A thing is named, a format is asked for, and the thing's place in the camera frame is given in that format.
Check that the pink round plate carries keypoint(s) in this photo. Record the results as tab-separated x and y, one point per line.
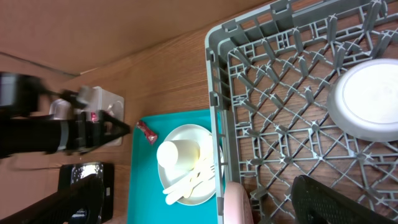
237	208

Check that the white plastic cup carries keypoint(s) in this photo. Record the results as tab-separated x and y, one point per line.
179	154

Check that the clear plastic bin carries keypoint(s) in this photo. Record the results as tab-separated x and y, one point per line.
109	102

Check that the black tray with rice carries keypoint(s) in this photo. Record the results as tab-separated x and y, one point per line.
72	173

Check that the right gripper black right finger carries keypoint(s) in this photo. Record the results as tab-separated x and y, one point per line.
316	203

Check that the grey plastic dishwasher rack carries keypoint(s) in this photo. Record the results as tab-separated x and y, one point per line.
269	72

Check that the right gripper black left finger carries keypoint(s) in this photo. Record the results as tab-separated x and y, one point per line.
87	194

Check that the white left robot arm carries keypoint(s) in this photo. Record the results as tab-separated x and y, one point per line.
22	132

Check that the small red candy wrapper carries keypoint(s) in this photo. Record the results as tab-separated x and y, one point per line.
148	133

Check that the grey bowl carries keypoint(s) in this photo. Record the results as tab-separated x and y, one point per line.
363	101

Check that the teal serving tray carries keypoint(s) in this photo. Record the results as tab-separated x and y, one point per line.
146	202

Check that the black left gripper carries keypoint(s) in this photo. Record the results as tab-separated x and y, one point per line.
83	136

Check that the white plastic fork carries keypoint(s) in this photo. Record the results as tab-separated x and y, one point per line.
181	191

